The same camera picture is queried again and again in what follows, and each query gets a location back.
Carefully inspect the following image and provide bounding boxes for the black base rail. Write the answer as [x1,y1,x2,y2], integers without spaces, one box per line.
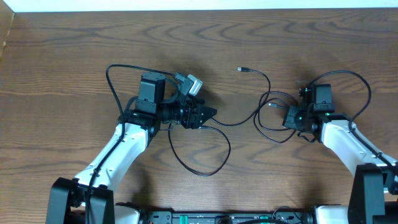
[114,203,349,224]

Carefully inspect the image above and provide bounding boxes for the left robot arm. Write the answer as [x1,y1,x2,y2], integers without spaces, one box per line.
[46,72,216,223]

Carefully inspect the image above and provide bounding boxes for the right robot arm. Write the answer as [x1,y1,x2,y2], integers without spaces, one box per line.
[282,84,397,223]

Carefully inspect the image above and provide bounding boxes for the black usb cable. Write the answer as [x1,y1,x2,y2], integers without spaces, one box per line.
[237,66,299,144]
[167,90,299,177]

